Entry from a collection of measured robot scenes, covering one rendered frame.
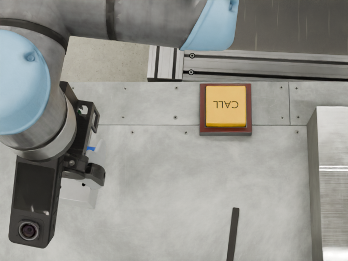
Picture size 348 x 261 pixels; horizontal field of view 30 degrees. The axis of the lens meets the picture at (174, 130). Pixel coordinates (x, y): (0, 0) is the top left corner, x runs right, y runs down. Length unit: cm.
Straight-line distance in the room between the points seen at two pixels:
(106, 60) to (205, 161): 98
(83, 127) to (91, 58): 122
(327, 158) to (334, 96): 15
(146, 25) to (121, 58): 137
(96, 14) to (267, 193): 51
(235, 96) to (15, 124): 51
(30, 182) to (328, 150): 43
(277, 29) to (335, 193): 87
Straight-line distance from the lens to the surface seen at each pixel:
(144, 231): 98
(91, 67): 193
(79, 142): 72
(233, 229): 97
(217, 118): 97
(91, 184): 80
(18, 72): 52
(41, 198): 70
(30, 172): 69
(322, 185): 91
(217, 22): 55
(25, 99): 52
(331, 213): 91
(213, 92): 99
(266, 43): 171
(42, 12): 56
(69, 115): 62
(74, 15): 57
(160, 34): 56
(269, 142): 101
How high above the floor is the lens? 177
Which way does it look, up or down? 74 degrees down
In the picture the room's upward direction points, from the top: 9 degrees counter-clockwise
